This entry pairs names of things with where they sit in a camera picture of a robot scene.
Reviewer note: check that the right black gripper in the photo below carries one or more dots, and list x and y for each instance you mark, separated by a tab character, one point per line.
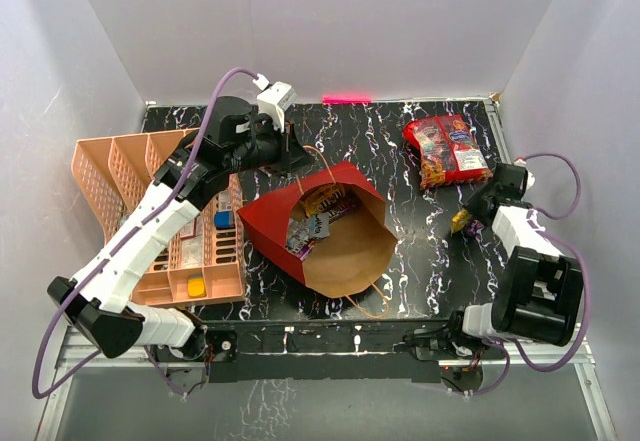
472	206

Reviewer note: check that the red white packet in basket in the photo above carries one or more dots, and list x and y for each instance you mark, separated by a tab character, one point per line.
189	230

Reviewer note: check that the yellow sponge block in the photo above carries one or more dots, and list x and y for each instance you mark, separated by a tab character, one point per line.
196	286

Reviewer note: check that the large red snack bag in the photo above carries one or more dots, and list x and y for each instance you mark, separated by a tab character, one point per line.
449	153

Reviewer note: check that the red paper bag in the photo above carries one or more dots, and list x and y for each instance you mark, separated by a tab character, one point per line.
350	261

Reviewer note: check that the peach plastic organizer basket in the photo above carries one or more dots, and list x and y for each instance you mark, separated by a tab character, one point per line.
113	174

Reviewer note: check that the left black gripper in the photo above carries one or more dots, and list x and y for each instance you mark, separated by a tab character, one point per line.
291	153

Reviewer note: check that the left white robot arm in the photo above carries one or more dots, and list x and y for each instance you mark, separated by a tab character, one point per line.
97	299

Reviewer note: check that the brown candy packet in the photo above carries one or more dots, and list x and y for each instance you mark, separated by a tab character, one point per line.
333	200

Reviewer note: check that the silver snack packet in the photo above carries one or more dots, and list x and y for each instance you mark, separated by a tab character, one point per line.
302	235

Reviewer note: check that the yellow candy packet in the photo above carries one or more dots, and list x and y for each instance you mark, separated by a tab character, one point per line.
461	221

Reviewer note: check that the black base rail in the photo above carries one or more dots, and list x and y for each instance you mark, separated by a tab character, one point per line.
419	350

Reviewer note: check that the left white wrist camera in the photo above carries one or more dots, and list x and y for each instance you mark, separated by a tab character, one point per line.
274	99

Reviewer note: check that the blue item in basket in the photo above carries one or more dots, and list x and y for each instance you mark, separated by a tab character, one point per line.
224	220

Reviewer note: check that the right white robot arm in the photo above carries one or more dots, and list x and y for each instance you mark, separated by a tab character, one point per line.
540	296

